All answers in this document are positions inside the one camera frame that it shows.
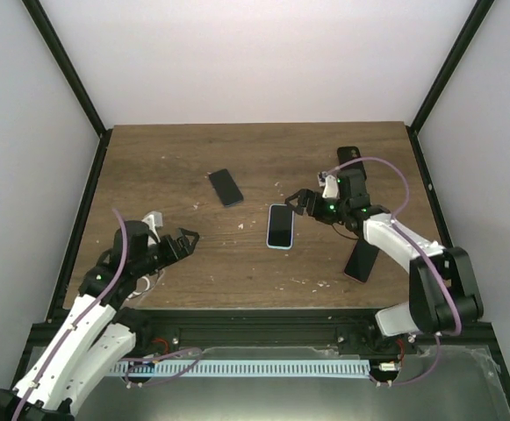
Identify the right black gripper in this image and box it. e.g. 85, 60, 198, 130
285, 189, 349, 225

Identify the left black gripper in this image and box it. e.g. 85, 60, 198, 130
134, 229, 201, 278

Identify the light blue phone case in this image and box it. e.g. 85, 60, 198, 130
265, 203, 296, 251

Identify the clear magsafe phone case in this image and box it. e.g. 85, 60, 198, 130
126, 270, 165, 301

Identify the pink-edged black phone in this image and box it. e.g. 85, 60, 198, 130
343, 239, 379, 283

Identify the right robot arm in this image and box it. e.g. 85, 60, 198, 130
284, 169, 484, 353

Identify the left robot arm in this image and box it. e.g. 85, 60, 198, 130
0, 212, 200, 420

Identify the blue-edged black phone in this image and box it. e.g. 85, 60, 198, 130
208, 168, 244, 207

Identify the black phone case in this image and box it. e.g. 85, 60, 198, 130
336, 146, 367, 178

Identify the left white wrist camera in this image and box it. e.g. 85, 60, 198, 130
141, 210, 163, 246

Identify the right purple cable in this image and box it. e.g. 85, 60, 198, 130
328, 156, 463, 387

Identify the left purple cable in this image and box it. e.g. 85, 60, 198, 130
11, 208, 131, 421

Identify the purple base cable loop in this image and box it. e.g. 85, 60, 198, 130
123, 343, 206, 389

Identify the black aluminium frame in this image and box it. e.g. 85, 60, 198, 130
13, 1, 510, 411

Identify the light blue slotted cable duct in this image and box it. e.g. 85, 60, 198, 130
130, 360, 370, 379

